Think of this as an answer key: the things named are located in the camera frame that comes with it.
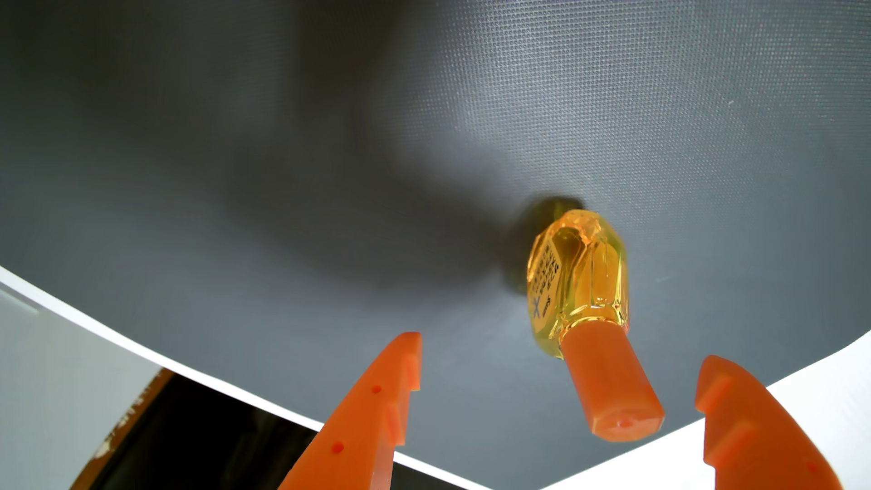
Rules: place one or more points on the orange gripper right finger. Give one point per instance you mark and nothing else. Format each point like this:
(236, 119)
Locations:
(755, 429)

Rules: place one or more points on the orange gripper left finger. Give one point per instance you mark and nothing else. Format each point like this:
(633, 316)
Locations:
(360, 422)

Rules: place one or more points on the yellow eyedrops bottle orange cap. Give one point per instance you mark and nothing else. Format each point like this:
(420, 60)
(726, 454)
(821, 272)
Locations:
(585, 306)

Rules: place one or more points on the brown wooden furniture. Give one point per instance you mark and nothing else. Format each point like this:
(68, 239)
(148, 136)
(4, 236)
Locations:
(122, 429)

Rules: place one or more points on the grey textured mat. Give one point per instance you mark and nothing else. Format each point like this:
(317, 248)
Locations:
(435, 170)

